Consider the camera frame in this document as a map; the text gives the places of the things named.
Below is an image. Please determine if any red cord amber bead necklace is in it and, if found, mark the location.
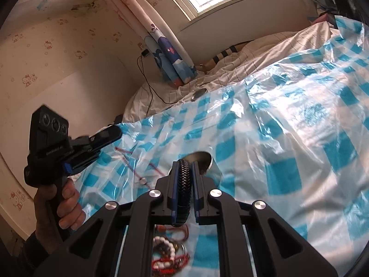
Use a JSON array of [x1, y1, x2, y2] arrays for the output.
[[114, 146, 168, 185]]

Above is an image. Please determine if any left hand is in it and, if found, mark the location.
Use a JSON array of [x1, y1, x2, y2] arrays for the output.
[[34, 178, 86, 254]]

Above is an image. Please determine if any round silver metal tin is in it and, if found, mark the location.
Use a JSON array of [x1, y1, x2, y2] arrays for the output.
[[184, 151, 223, 187]]

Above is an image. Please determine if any blue cartoon curtain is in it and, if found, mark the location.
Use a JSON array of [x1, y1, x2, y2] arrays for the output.
[[106, 0, 198, 87]]

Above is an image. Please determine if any small round silver lid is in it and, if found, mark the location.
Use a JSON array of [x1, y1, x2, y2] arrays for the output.
[[191, 88, 208, 101]]

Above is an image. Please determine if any blue white checkered plastic sheet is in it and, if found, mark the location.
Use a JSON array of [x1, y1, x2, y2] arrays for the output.
[[76, 16, 368, 276]]

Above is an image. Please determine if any striped pillow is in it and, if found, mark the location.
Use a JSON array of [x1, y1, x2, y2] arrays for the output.
[[196, 41, 251, 72]]

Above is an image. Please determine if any white grid bed sheet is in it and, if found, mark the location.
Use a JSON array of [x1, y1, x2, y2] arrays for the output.
[[122, 22, 338, 123]]

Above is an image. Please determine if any red bead bracelet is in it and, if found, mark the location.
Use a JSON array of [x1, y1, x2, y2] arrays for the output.
[[152, 223, 191, 277]]

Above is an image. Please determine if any white bead bracelet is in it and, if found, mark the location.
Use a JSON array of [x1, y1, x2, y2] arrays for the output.
[[152, 235, 177, 269]]

